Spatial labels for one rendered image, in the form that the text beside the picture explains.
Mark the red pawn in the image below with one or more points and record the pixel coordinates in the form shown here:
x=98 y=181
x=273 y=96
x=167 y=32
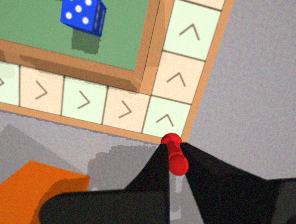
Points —
x=178 y=164

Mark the blue die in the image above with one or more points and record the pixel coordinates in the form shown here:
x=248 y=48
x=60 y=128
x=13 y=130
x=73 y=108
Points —
x=86 y=16

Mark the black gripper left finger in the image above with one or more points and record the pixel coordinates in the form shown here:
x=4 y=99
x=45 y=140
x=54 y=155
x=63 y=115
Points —
x=146 y=200

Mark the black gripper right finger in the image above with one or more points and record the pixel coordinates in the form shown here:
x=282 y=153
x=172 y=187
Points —
x=227 y=195

